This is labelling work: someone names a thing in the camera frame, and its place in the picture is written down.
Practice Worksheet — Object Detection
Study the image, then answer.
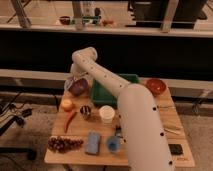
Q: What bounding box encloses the white cup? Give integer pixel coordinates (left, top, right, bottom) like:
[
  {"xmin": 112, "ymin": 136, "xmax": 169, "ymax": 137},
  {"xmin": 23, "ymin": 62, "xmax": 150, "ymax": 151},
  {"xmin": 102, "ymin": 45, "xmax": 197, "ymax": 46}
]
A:
[{"xmin": 99, "ymin": 105, "xmax": 115, "ymax": 123}]

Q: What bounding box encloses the small blue cup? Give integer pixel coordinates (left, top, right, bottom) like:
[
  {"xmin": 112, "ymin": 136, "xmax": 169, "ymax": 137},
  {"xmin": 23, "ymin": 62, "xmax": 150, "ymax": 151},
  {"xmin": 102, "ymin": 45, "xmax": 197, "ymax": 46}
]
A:
[{"xmin": 106, "ymin": 136, "xmax": 120, "ymax": 153}]

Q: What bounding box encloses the light blue towel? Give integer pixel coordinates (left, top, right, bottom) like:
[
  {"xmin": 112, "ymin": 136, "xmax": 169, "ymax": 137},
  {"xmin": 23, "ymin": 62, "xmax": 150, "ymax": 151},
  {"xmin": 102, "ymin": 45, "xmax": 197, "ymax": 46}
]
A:
[{"xmin": 64, "ymin": 76, "xmax": 78, "ymax": 92}]

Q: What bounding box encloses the red bowl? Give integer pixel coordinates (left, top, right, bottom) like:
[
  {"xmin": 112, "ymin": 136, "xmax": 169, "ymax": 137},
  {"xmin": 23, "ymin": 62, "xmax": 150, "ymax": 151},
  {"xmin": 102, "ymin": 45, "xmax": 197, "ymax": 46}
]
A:
[{"xmin": 146, "ymin": 78, "xmax": 166, "ymax": 96}]

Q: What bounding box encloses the green plastic tray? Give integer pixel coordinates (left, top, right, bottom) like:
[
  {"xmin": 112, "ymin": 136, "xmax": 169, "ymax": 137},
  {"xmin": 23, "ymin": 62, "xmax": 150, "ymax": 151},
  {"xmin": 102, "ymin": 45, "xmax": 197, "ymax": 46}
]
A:
[{"xmin": 90, "ymin": 74, "xmax": 139, "ymax": 108}]

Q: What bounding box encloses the yellow apple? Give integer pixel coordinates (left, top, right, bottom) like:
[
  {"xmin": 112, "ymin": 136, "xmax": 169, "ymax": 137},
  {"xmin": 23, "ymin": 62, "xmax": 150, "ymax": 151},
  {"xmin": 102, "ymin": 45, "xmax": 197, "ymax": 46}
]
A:
[{"xmin": 61, "ymin": 99, "xmax": 74, "ymax": 111}]

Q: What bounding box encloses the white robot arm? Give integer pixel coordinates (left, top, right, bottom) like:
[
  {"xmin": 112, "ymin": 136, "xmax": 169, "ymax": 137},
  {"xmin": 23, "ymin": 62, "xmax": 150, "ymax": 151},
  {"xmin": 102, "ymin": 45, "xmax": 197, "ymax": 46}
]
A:
[{"xmin": 72, "ymin": 47, "xmax": 175, "ymax": 171}]

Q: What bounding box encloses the metal striped cup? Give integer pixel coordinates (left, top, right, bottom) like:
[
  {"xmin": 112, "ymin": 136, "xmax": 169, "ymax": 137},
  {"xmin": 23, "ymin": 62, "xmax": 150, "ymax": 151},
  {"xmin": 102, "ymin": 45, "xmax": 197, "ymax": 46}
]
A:
[{"xmin": 80, "ymin": 105, "xmax": 91, "ymax": 120}]

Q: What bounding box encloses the wooden spoon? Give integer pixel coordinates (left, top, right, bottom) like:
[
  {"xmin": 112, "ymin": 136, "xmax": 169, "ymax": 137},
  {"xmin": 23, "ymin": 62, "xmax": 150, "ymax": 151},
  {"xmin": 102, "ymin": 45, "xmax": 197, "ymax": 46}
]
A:
[{"xmin": 164, "ymin": 125, "xmax": 181, "ymax": 135}]

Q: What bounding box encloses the purple bowl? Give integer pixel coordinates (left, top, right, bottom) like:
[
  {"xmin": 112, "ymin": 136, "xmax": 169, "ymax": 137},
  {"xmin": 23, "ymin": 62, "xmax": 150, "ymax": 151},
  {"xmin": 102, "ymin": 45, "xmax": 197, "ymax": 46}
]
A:
[{"xmin": 69, "ymin": 78, "xmax": 89, "ymax": 96}]

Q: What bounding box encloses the blue sponge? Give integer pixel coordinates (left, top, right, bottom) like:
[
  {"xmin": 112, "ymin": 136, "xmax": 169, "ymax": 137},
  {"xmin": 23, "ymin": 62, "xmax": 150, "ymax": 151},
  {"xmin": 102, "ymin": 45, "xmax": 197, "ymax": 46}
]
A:
[{"xmin": 85, "ymin": 132, "xmax": 101, "ymax": 155}]

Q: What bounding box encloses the bunch of dark grapes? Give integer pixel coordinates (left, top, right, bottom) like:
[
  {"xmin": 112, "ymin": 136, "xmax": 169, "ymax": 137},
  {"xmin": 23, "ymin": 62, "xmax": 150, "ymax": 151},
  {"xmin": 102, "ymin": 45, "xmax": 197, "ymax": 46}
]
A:
[{"xmin": 48, "ymin": 137, "xmax": 84, "ymax": 153}]

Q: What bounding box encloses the small black square clip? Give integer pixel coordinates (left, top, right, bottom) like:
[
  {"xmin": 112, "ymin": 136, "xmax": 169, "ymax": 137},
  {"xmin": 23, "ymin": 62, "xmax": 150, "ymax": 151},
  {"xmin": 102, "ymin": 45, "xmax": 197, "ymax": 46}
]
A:
[{"xmin": 115, "ymin": 126, "xmax": 122, "ymax": 137}]

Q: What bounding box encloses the orange carrot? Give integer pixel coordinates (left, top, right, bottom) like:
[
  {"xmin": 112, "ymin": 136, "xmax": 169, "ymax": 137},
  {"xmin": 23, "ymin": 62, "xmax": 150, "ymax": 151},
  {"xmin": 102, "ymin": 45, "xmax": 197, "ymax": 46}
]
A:
[{"xmin": 64, "ymin": 110, "xmax": 77, "ymax": 133}]

